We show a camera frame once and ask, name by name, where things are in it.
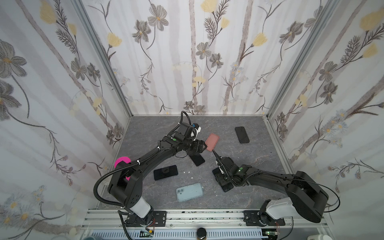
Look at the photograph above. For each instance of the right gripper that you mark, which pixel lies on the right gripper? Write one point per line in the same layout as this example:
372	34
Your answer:
222	163

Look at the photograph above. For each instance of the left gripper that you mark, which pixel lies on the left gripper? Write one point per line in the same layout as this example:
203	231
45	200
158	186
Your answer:
200	149

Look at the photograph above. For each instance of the pink phone case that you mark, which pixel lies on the pink phone case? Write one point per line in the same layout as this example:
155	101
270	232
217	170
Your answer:
211	141

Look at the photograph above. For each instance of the black phone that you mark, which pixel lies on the black phone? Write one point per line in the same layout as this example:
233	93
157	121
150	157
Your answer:
221	179
196	158

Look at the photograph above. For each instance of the black phone case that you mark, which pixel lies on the black phone case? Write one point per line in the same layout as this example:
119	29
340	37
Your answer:
242	135

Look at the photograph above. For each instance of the light blue phone case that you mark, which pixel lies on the light blue phone case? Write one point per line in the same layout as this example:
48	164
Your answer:
189	192

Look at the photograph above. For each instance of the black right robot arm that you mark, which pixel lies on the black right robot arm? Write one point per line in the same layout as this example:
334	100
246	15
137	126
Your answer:
305	198

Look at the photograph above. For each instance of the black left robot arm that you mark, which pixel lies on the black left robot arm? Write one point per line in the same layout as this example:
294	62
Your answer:
126	184

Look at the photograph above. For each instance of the blue-edged phone left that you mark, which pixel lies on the blue-edged phone left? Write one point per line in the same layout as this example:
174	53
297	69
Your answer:
166	172

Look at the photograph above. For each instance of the black round knob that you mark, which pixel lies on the black round knob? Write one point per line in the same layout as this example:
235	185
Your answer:
201	234

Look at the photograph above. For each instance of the magenta plastic goblet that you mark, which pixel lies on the magenta plastic goblet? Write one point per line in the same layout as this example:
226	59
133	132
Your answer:
121	163

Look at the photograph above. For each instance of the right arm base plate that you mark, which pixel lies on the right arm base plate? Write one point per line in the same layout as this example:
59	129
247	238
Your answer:
261	219

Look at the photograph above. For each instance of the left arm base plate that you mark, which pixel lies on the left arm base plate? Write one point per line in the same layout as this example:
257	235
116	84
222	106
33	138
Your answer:
155	219

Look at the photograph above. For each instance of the aluminium mounting rail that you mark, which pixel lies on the aluminium mounting rail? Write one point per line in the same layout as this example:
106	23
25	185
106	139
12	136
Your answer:
192	219

